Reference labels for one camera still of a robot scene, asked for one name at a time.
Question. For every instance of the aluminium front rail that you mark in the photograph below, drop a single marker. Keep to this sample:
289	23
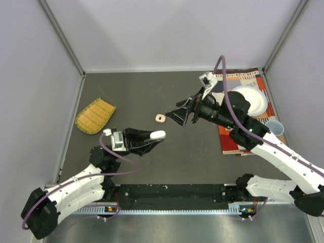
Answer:
256	187

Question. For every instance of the yellow woven mat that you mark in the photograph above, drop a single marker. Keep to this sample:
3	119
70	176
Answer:
94	117

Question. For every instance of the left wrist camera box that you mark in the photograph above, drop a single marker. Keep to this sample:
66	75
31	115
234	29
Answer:
117	139

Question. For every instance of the pale blue cup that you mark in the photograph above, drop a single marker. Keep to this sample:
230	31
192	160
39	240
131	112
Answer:
275	127

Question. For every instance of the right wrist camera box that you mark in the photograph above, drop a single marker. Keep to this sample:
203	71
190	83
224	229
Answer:
209	81

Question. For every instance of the white paper plate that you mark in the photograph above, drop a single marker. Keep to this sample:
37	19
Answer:
256	98

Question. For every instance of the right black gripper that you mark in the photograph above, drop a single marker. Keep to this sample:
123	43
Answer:
198	104

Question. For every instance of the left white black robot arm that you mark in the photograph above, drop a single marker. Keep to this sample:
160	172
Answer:
45	209

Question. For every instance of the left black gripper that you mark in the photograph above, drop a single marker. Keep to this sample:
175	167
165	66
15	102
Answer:
132	138

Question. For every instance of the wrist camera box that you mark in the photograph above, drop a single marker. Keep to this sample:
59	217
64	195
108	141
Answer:
117	139
209	81

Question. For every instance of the pink earbud charging case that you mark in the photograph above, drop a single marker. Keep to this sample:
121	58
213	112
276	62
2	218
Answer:
160	118

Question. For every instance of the white earbud charging case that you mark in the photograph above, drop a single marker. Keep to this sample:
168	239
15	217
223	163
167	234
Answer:
157	135

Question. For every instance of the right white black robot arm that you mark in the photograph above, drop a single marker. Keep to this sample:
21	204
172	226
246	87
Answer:
304	188

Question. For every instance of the patterned orange placemat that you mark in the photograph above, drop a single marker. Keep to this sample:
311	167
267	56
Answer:
245	77

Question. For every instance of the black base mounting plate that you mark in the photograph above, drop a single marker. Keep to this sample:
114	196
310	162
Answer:
172	196

